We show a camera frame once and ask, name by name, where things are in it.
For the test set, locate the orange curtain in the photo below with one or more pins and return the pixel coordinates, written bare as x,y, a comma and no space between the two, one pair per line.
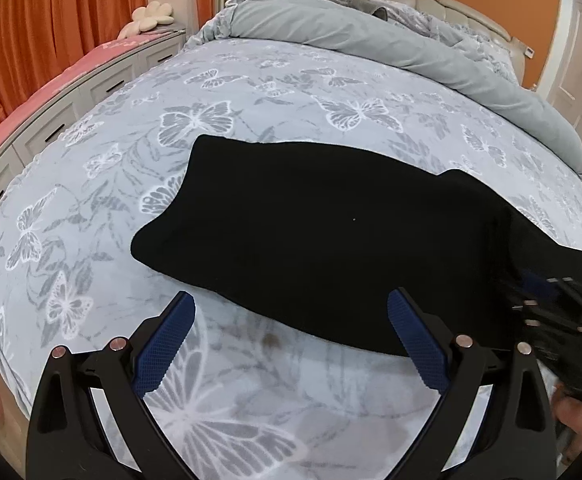
46,15

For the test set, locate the white drawer cabinet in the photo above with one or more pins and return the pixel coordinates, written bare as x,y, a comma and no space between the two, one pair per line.
91,90

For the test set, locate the black pants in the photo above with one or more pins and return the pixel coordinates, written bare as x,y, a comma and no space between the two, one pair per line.
321,240

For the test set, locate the cream flower-shaped cushion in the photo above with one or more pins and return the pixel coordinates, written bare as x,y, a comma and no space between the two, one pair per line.
147,16

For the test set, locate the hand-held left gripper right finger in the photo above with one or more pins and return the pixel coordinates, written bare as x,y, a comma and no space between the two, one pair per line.
418,342

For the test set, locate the bed with butterfly sheet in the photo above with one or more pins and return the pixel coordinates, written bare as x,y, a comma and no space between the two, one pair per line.
271,85

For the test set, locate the plain grey duvet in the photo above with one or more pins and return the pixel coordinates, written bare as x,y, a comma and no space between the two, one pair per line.
371,30

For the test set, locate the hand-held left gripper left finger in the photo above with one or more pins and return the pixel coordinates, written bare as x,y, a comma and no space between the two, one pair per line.
163,345

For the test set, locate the white wall control panel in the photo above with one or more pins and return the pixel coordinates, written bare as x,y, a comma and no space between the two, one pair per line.
529,52

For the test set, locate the pink seat cushion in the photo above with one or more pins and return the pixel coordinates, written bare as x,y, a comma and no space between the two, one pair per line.
46,95

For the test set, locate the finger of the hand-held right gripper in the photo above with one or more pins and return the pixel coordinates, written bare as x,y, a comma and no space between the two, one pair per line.
538,281
541,316

